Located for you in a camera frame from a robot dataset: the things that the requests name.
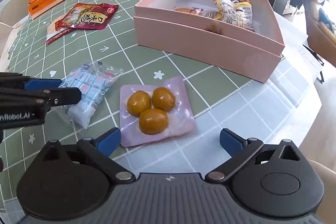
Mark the yellow chips packet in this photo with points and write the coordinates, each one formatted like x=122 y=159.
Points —
x=236 y=12

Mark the egg yolk snack pack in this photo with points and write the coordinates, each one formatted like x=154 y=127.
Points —
x=151 y=113

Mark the pink storage box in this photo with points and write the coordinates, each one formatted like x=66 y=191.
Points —
x=168 y=25

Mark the bread snack packet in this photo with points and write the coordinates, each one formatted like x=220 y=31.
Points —
x=53 y=32

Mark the mustard lounge chair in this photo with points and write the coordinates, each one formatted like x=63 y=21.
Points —
x=320 y=38

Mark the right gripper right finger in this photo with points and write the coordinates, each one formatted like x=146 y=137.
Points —
x=240 y=150

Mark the red snack packet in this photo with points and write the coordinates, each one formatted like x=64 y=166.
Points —
x=87 y=17

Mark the green checked tablecloth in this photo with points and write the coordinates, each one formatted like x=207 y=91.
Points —
x=284 y=107

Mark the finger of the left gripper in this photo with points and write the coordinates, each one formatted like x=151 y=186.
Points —
x=18 y=100
x=16 y=83

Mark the blue white candy bag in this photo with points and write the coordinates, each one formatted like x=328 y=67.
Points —
x=94 y=81

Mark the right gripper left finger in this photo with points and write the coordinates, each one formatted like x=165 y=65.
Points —
x=96 y=153

